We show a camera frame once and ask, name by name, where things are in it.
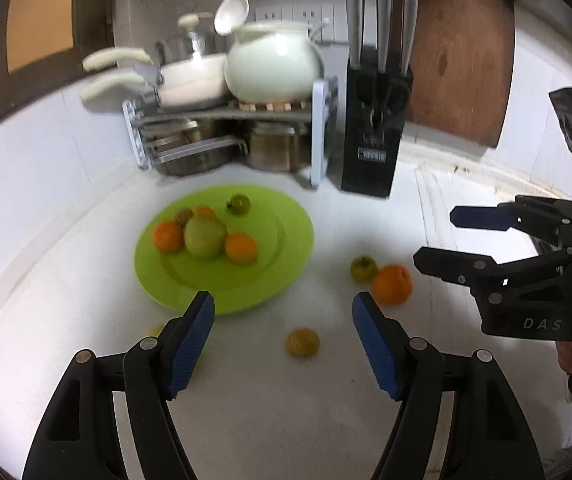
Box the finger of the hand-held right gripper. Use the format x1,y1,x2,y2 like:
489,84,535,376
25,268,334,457
413,245,572,292
450,195,572,247

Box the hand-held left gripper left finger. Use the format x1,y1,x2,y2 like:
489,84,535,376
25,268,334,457
21,290,216,480

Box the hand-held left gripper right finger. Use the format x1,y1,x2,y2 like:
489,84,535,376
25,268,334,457
352,291,542,480

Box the large orange mandarin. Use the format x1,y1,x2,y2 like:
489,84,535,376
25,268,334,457
371,264,413,306

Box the small tan round fruit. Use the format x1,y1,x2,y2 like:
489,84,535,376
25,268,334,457
286,328,321,360

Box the small green stemmed fruit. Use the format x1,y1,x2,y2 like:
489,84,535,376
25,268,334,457
349,255,378,282

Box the green pear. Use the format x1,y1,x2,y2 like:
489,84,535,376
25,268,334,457
183,215,229,260

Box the green plate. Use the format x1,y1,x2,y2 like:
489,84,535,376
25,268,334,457
134,185,315,317

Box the green mandarin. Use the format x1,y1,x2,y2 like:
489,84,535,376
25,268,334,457
225,193,252,216

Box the person's right hand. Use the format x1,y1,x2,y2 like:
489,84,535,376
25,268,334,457
556,341,572,377

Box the black knife block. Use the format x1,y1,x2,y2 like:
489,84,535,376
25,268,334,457
340,57,413,198

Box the black kitchen scissors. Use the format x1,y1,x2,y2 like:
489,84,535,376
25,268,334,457
361,72,410,129

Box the brown wooden cutting board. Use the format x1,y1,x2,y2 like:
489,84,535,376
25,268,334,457
406,0,517,149

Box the two-tier metal kitchen rack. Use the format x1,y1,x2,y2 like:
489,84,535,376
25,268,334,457
122,77,340,191

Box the wide steel pan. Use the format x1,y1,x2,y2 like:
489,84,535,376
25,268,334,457
155,120,247,177

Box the tall steel pot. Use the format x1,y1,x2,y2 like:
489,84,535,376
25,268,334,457
246,122,312,174

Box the white ceramic pot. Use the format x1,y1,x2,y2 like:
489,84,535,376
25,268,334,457
224,20,331,104

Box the steel pot with glass lid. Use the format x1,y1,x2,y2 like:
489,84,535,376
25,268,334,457
156,12,230,67

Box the steel-handled knife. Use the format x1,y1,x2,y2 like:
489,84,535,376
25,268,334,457
399,0,419,77
343,0,366,69
375,0,393,63

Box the white wall socket panel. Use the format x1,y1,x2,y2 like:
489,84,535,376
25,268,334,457
256,2,349,44

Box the white pan with cream handle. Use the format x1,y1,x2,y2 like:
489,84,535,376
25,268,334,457
82,46,229,87
81,71,230,110

